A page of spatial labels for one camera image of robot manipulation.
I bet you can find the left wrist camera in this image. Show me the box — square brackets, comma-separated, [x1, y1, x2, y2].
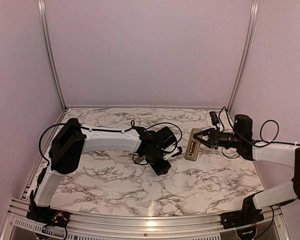
[163, 146, 183, 161]

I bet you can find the grey battery cover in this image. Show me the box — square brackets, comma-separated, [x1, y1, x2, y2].
[135, 157, 144, 163]

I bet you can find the front aluminium rail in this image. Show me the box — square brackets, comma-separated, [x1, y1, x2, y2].
[0, 199, 290, 240]

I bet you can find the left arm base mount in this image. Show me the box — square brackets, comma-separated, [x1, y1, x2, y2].
[26, 209, 70, 228]

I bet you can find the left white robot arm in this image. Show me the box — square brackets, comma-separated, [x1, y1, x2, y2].
[30, 118, 182, 223]

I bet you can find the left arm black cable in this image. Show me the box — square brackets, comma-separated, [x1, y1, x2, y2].
[38, 119, 183, 166]

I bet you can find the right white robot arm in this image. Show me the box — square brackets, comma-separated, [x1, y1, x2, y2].
[191, 114, 300, 224]

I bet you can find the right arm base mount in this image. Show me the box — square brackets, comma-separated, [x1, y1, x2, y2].
[220, 210, 265, 229]

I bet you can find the left aluminium frame post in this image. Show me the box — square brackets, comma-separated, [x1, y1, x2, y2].
[37, 0, 67, 112]

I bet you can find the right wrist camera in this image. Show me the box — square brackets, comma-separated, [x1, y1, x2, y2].
[209, 111, 220, 127]

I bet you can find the aluminium frame post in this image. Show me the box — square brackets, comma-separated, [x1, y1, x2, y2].
[227, 0, 260, 112]
[37, 0, 67, 112]

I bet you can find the right aluminium frame post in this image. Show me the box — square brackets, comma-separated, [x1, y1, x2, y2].
[227, 0, 260, 112]

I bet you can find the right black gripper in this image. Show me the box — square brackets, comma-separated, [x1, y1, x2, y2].
[194, 127, 242, 149]

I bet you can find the grey remote control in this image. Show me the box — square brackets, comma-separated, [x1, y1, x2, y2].
[184, 128, 202, 162]

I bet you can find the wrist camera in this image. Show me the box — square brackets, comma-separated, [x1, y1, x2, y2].
[163, 146, 183, 161]
[209, 111, 220, 127]

